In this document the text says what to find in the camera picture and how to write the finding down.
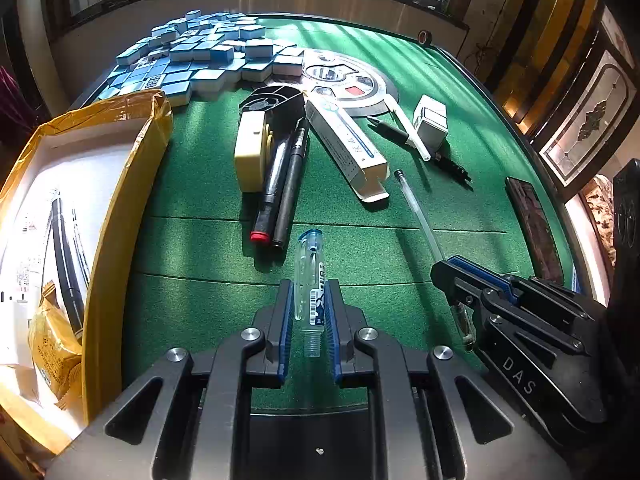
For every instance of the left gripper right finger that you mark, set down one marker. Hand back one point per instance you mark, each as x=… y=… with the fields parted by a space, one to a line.
x=340 y=339

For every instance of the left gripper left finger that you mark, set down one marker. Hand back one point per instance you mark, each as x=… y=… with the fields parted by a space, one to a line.
x=279 y=335

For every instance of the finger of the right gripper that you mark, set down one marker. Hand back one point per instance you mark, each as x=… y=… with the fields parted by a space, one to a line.
x=460 y=287
x=497 y=281

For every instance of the clear pen barrel blue cap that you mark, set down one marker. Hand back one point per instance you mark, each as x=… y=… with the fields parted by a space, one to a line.
x=310 y=277

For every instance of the clear pen refill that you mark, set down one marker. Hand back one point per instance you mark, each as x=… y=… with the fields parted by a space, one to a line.
x=459 y=312

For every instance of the long white medicine carton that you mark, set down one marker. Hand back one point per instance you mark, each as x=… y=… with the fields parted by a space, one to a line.
x=362 y=165

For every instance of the yellow cardboard box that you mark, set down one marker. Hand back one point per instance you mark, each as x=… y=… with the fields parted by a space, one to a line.
x=102 y=161

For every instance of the black smartphone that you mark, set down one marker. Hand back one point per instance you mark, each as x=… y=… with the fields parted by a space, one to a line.
x=536 y=230

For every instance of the thick black marker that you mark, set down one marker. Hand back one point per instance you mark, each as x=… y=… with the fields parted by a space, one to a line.
x=262 y=230

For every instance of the white plastic tube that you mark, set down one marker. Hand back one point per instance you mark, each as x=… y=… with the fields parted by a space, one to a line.
x=413 y=139

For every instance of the small white square box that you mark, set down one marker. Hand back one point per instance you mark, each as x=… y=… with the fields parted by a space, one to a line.
x=430 y=121

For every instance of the yellow tape measure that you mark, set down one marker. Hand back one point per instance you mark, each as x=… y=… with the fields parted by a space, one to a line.
x=252 y=151

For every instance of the thin black pen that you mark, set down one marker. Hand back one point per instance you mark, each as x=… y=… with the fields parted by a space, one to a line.
x=293 y=180

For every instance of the round table centre console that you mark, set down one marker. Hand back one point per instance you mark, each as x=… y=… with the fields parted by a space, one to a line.
x=357 y=86

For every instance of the black curved band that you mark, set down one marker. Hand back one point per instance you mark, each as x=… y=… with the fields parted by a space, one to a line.
x=67 y=277

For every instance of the black fan part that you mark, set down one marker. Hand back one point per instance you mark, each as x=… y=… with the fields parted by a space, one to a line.
x=283 y=106

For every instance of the yellow snack packet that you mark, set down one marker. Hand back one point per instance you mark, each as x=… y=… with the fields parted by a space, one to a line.
x=56 y=352

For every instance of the black tape roll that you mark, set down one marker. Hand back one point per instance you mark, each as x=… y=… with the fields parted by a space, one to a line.
x=425 y=38

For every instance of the pile of blue mahjong tiles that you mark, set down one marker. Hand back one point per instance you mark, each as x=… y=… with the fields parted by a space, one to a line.
x=201 y=54

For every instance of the framed wall picture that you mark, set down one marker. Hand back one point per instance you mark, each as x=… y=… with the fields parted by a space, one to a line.
x=592 y=120

